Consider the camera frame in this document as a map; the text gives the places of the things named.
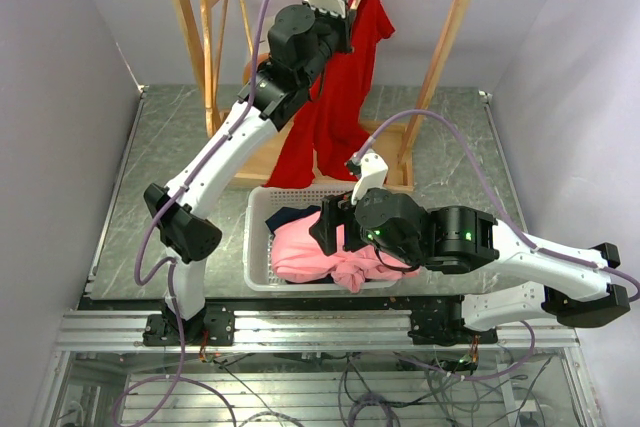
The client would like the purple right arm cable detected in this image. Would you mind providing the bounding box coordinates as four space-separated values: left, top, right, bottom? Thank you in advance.
352 109 640 383

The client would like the pink t shirt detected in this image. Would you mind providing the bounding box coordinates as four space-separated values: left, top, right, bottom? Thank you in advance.
271 212 419 293

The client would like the white plastic laundry basket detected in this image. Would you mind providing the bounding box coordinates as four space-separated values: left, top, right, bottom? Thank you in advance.
242 184 402 293

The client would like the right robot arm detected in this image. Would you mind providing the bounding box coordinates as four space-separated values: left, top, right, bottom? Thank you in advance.
309 188 631 343

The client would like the navy blue t shirt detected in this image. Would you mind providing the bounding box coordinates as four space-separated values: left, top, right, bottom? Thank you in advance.
265 205 321 235

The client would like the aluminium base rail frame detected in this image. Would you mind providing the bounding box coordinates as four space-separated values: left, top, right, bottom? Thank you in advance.
30 296 604 426

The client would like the wooden hanger with metal hook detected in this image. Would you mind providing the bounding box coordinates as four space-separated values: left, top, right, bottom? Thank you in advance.
199 0 229 138

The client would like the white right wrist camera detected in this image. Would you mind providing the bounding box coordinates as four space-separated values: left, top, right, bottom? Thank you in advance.
346 149 388 205

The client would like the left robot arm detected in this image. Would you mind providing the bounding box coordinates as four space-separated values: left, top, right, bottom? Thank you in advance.
144 0 353 344

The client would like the red t shirt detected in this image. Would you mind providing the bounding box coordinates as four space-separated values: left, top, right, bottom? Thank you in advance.
265 0 395 189

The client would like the white orange yellow container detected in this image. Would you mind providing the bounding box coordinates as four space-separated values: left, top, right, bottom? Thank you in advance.
242 52 269 85

